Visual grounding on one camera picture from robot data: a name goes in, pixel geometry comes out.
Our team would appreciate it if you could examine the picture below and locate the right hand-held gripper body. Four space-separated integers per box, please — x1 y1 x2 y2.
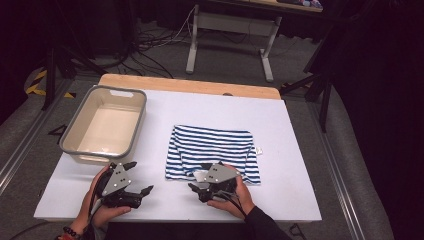
193 161 241 204

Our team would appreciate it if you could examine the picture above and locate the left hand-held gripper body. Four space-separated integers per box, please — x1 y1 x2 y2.
96 162 143 209

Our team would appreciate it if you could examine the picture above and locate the blue white striped shirt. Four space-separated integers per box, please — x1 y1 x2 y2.
164 124 264 185

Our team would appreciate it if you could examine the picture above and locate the beige plastic basket grey rim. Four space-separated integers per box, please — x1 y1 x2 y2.
59 84 148 167

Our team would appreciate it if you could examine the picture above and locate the person's left hand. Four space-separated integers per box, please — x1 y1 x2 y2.
71 165 132 234

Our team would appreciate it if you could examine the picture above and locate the person's right hand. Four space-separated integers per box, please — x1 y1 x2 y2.
207 163 256 220

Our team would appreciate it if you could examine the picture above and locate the white table mat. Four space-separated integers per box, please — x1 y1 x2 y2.
33 89 323 223

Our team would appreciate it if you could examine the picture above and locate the black tripod stand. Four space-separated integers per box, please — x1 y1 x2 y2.
41 0 108 111

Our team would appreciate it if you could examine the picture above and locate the yellow black hazard tape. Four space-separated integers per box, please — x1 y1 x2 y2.
25 69 76 99

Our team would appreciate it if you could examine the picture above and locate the black metal stand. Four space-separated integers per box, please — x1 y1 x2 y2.
279 29 334 133

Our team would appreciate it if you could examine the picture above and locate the white-legged wooden desk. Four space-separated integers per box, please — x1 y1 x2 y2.
185 0 324 83

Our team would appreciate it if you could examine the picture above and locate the dark curtain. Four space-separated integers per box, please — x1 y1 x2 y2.
0 0 58 123
313 0 424 240

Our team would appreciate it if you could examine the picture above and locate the colourful item on desk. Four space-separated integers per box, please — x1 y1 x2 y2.
276 0 324 9

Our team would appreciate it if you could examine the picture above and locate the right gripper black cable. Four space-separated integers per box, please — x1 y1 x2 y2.
216 191 249 219

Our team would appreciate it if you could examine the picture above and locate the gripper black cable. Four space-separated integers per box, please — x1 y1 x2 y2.
83 166 108 240
216 191 249 219

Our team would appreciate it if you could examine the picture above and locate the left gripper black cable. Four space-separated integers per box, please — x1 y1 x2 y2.
83 166 108 240

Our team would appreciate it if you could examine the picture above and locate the black bead bracelet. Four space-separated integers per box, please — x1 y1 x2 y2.
62 225 83 239

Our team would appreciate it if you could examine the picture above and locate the metal floor rail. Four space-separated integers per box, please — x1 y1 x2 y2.
0 78 73 196
306 99 368 240

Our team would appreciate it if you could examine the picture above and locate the black floor cable bundle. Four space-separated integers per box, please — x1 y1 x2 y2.
99 19 188 79

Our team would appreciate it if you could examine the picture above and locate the white floor cable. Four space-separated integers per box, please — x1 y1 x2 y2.
171 6 197 43

